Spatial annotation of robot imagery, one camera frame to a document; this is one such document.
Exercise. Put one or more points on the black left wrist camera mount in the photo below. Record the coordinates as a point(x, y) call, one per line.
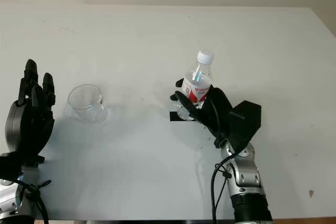
point(9, 166)

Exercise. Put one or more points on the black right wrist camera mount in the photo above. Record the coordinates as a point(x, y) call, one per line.
point(245, 121)

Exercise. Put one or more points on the clear water bottle white cap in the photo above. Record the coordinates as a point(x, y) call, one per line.
point(198, 82)

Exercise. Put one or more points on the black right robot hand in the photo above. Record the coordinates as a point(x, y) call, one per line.
point(218, 113)

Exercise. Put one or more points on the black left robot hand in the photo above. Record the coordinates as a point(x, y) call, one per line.
point(25, 127)

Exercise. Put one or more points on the clear plastic cup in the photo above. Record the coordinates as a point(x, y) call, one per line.
point(88, 106)

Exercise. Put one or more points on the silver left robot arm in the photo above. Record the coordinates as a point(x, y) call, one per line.
point(26, 176)

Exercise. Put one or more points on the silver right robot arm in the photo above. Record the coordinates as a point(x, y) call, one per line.
point(246, 182)

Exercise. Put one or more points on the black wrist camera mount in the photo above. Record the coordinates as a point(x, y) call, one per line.
point(9, 166)
point(245, 121)

